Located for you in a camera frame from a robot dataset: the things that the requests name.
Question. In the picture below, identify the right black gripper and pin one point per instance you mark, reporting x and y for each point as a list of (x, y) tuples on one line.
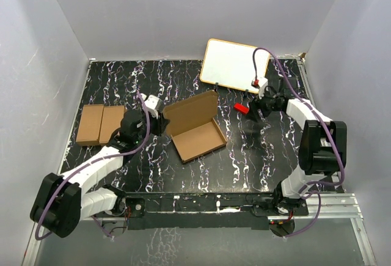
[(255, 105)]

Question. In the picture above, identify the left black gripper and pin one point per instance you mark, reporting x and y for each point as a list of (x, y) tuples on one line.
[(160, 123)]

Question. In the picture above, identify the red rectangular block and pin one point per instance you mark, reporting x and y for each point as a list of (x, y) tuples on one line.
[(241, 108)]

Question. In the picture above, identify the brown cardboard box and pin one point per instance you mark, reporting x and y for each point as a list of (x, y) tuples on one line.
[(97, 124), (193, 127)]

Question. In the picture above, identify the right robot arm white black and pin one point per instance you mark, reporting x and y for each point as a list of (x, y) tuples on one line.
[(322, 150)]

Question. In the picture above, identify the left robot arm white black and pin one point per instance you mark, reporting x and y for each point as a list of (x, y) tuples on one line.
[(91, 171)]

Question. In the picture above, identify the folded brown cardboard box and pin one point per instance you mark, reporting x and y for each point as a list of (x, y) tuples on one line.
[(97, 124)]

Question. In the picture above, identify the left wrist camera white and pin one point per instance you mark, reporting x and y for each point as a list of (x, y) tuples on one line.
[(154, 105)]

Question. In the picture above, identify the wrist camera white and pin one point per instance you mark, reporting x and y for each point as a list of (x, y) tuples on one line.
[(154, 105), (260, 84)]

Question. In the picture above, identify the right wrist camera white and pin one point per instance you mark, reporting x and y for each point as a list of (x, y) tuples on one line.
[(260, 84)]

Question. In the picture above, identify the white board yellow frame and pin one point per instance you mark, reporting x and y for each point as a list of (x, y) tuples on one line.
[(233, 65)]

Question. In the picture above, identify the black base frame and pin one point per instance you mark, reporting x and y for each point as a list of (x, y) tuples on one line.
[(204, 210)]

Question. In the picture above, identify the aluminium rail frame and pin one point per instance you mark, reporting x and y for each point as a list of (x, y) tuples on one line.
[(320, 206)]

